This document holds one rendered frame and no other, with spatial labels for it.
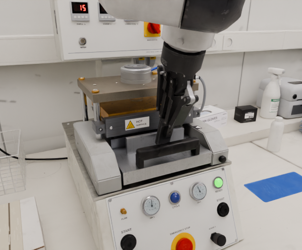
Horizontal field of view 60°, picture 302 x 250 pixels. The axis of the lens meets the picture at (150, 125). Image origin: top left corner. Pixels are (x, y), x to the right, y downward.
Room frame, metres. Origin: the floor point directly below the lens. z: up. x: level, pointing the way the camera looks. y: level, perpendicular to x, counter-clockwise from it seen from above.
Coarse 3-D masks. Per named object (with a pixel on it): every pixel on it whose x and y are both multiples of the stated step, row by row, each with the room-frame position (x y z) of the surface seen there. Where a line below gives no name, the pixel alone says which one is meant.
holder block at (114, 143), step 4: (140, 132) 0.60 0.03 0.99; (144, 132) 0.60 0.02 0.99; (148, 132) 0.60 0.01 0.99; (104, 136) 0.61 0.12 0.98; (116, 136) 0.58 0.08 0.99; (120, 136) 0.58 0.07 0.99; (124, 136) 0.58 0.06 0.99; (128, 136) 0.58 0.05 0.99; (108, 140) 0.58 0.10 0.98; (112, 140) 0.56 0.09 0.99; (116, 140) 0.57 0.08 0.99; (120, 140) 0.57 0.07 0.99; (124, 140) 0.57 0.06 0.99; (112, 144) 0.56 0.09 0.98; (116, 144) 0.56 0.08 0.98; (120, 144) 0.57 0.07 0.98; (124, 144) 0.57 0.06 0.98; (112, 148) 0.56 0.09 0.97
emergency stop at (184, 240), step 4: (180, 240) 0.44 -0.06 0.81; (184, 240) 0.44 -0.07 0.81; (188, 240) 0.44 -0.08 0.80; (180, 244) 0.43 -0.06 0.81; (184, 244) 0.43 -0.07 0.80; (188, 244) 0.44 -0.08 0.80; (176, 248) 0.43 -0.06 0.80; (180, 248) 0.43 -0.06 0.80; (184, 248) 0.43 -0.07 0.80; (188, 248) 0.43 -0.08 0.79; (192, 248) 0.44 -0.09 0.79
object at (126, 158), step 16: (176, 128) 0.59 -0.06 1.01; (128, 144) 0.53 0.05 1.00; (144, 144) 0.55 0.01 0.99; (128, 160) 0.51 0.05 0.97; (160, 160) 0.51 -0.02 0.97; (176, 160) 0.51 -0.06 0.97; (192, 160) 0.52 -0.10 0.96; (208, 160) 0.54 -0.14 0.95; (128, 176) 0.46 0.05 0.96; (144, 176) 0.47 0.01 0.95
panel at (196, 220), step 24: (216, 168) 0.55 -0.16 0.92; (144, 192) 0.46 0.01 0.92; (168, 192) 0.48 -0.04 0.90; (216, 192) 0.52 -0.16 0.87; (120, 216) 0.43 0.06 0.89; (144, 216) 0.44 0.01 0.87; (168, 216) 0.46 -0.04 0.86; (192, 216) 0.48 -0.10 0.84; (216, 216) 0.50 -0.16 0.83; (120, 240) 0.40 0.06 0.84; (144, 240) 0.42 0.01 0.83; (168, 240) 0.44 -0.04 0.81; (192, 240) 0.45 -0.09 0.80
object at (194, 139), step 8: (160, 144) 0.50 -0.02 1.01; (168, 144) 0.50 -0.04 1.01; (176, 144) 0.51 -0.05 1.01; (184, 144) 0.51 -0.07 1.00; (192, 144) 0.52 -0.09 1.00; (136, 152) 0.48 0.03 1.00; (144, 152) 0.47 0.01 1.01; (152, 152) 0.48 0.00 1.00; (160, 152) 0.49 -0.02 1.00; (168, 152) 0.50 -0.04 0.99; (176, 152) 0.51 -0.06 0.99; (192, 152) 0.54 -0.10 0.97; (136, 160) 0.48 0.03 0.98; (144, 160) 0.48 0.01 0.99
